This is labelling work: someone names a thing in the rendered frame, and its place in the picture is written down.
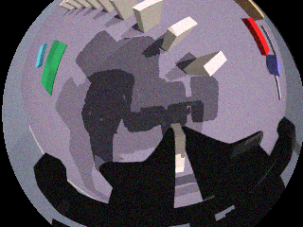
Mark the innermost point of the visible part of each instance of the red rectangular block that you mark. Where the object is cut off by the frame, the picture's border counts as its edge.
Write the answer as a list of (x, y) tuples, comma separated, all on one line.
[(259, 38)]

